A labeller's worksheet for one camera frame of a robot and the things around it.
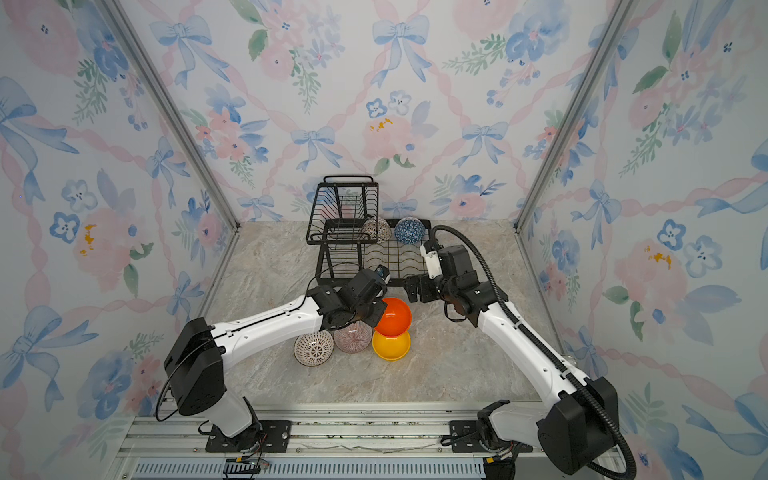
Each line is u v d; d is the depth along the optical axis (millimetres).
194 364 428
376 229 859
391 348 842
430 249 699
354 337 900
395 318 828
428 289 701
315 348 878
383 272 732
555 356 439
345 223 1127
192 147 952
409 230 1136
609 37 720
